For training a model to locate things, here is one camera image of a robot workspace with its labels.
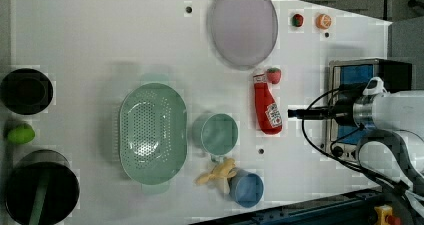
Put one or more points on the peeled toy banana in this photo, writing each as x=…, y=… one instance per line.
x=221, y=173

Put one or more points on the green perforated strainer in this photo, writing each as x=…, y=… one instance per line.
x=153, y=133

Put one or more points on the toy strawberry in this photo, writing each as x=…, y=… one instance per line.
x=273, y=75

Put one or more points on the green toy pear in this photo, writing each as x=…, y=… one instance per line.
x=21, y=134

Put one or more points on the blue bowl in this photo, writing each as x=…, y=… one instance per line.
x=246, y=188

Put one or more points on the black cylinder container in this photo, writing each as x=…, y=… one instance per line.
x=26, y=91

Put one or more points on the green metal cup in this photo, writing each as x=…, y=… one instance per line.
x=216, y=134

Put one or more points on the green spatula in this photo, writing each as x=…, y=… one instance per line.
x=39, y=199

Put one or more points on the yellow emergency stop button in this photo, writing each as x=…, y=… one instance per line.
x=385, y=216

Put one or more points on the grey round plate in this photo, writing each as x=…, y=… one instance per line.
x=244, y=32

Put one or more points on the black utensil holder cup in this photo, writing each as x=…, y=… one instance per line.
x=62, y=193

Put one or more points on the red ketchup bottle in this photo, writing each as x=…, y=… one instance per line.
x=267, y=112

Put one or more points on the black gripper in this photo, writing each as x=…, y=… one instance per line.
x=310, y=114

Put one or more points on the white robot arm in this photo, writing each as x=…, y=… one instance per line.
x=391, y=151

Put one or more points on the red toy apple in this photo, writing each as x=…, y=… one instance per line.
x=297, y=20

